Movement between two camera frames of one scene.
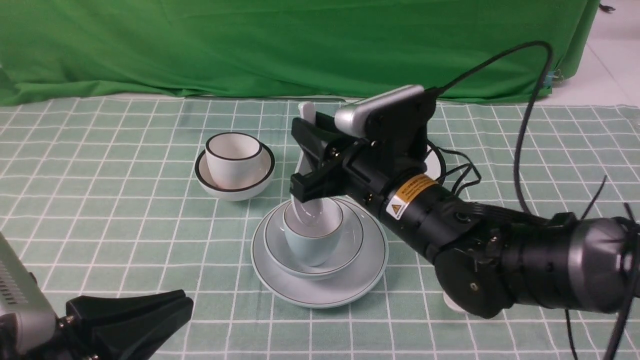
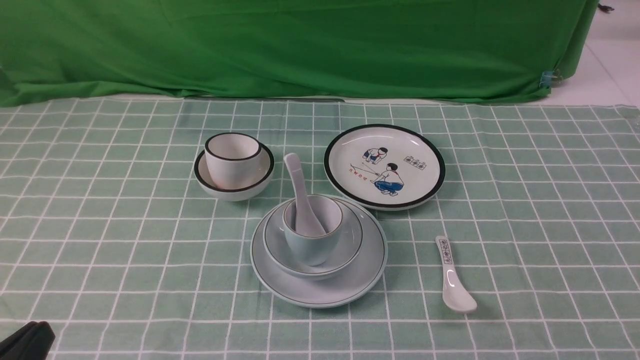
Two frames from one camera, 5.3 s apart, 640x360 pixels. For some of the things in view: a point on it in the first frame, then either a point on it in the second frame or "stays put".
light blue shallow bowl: (348, 253) stays put
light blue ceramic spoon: (310, 213) -> (306, 224)
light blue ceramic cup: (312, 229) stays put
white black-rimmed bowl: (206, 180) stays put
